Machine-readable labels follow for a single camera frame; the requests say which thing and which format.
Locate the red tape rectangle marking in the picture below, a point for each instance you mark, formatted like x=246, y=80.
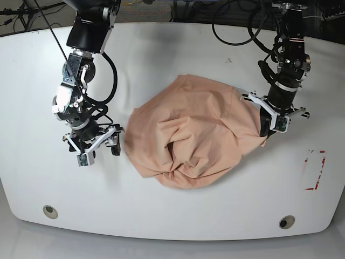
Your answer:
x=312, y=169

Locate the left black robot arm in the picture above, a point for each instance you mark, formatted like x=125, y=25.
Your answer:
x=293, y=64

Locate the white power strip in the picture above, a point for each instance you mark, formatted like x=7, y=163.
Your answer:
x=333, y=13

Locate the peach T-shirt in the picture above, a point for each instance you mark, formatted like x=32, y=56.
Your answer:
x=192, y=133

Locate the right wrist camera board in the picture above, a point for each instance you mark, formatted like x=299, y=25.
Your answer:
x=82, y=160

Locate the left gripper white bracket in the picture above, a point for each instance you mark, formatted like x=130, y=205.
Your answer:
x=269, y=112

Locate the right table grommet hole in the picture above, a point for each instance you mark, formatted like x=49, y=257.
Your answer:
x=287, y=222

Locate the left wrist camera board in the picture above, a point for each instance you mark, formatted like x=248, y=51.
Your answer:
x=281, y=124

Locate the left table grommet hole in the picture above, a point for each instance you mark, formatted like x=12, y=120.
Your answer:
x=50, y=212

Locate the black tripod stand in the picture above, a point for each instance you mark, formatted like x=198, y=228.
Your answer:
x=25, y=14

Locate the table grommet hole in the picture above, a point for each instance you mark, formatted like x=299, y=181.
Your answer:
x=287, y=222
x=50, y=212

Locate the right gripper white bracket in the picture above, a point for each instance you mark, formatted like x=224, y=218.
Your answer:
x=86, y=149

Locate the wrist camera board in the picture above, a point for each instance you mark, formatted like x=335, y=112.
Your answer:
x=281, y=124
x=82, y=160

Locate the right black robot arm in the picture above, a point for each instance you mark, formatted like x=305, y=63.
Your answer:
x=92, y=27

